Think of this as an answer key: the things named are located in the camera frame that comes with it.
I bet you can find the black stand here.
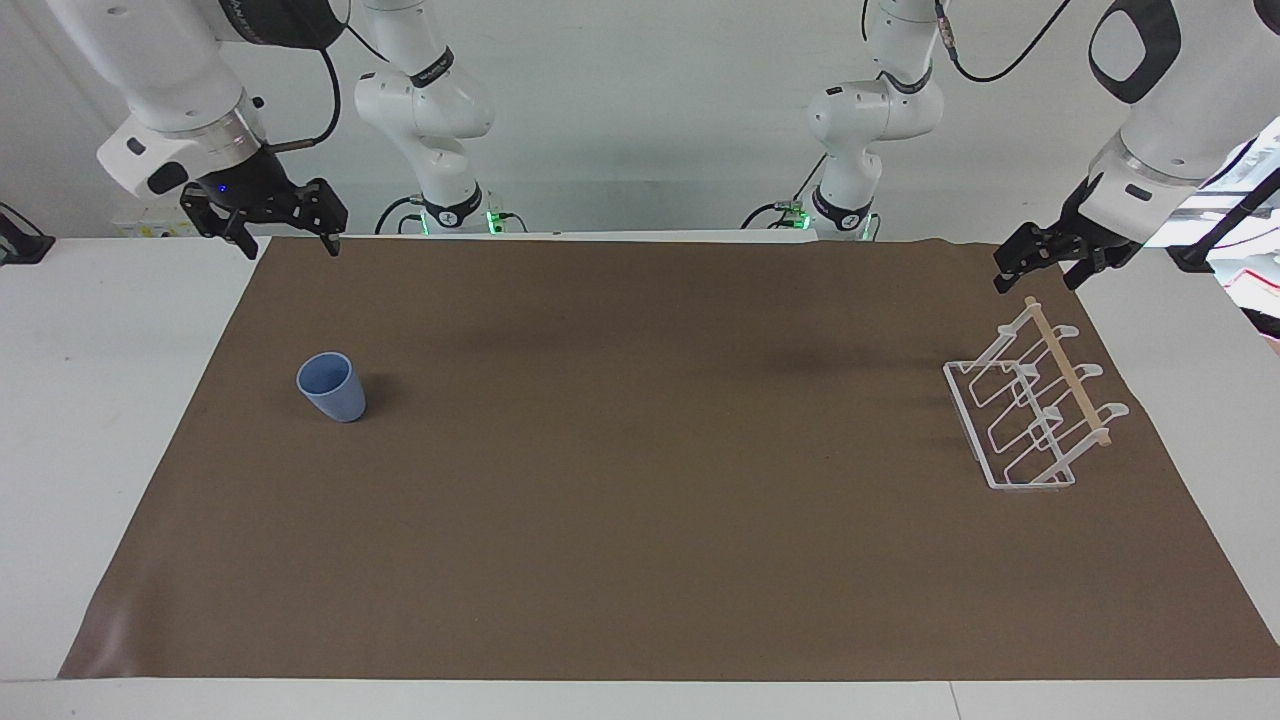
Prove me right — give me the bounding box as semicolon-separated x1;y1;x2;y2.
0;202;57;267
1165;165;1280;274

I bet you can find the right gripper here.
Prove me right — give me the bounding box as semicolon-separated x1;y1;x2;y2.
180;147;350;262

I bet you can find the blue plastic cup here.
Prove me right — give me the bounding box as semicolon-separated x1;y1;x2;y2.
296;351;367;424

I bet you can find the white wire cup holder rack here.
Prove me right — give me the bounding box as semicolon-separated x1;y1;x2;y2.
943;296;1131;493

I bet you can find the black cable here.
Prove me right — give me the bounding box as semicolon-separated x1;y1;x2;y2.
741;150;832;231
933;0;1073;84
374;194;425;237
262;40;343;154

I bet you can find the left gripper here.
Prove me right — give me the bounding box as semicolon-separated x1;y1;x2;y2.
992;175;1142;295

